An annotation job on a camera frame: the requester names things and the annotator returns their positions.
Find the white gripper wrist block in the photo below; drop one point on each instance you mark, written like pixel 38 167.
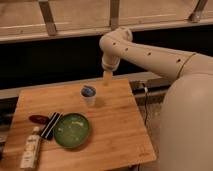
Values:
pixel 110 64

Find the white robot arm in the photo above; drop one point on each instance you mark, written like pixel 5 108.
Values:
pixel 186 127

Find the green ceramic bowl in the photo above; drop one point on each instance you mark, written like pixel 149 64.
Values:
pixel 71 130

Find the white cup with blue lid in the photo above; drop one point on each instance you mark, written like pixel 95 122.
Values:
pixel 88 93

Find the wooden table board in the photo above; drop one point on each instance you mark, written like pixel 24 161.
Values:
pixel 118 137

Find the dark red spoon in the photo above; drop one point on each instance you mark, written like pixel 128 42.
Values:
pixel 39 119

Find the black striped rectangular bar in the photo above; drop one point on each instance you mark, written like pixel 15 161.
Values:
pixel 47 132

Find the metal shelf bracket middle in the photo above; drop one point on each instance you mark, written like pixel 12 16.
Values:
pixel 114 14

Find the metal shelf bracket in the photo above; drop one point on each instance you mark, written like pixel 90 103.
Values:
pixel 114 14
pixel 47 17
pixel 195 16

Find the metal shelf bracket left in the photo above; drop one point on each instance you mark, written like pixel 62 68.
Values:
pixel 47 17

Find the metal shelf bracket right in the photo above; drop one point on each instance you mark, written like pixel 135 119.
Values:
pixel 195 16

